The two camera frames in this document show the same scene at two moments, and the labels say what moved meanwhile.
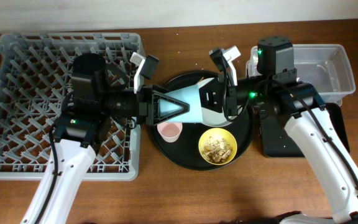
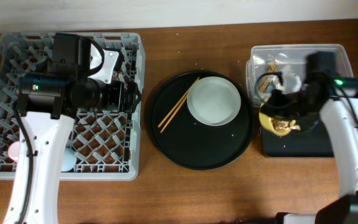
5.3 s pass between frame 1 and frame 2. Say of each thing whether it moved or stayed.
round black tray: stayed
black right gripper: moved
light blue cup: moved
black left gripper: moved
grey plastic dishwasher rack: stayed
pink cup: moved
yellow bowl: moved
